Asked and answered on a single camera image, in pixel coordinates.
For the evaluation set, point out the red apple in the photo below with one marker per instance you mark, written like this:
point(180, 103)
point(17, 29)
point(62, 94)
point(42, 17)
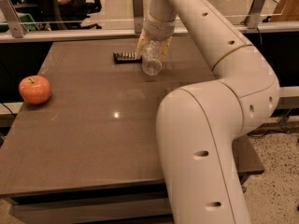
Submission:
point(35, 90)

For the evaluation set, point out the green bin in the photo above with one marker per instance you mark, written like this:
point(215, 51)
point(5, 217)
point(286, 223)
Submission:
point(27, 21)

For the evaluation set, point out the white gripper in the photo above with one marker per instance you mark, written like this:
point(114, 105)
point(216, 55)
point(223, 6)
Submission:
point(159, 29)

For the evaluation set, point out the left metal glass bracket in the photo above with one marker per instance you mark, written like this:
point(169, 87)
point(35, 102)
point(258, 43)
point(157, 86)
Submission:
point(14, 23)

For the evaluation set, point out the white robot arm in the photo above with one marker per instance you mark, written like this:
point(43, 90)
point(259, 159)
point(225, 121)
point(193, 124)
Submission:
point(197, 124)

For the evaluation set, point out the metal glass bracket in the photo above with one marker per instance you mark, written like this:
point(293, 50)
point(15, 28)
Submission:
point(138, 15)
point(14, 23)
point(252, 19)

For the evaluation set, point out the clear plastic water bottle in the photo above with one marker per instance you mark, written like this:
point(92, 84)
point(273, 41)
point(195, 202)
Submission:
point(151, 61)

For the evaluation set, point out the right metal glass bracket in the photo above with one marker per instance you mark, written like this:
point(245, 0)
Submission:
point(252, 19)

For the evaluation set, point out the grey table drawer front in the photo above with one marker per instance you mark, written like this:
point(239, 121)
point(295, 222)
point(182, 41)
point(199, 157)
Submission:
point(142, 208)

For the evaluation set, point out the seated person in black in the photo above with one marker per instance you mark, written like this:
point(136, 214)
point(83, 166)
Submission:
point(67, 14)

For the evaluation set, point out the glass barrier panel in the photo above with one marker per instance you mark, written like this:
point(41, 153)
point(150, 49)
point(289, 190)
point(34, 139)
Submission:
point(119, 13)

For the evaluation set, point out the middle metal glass bracket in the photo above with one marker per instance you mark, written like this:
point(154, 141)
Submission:
point(138, 15)

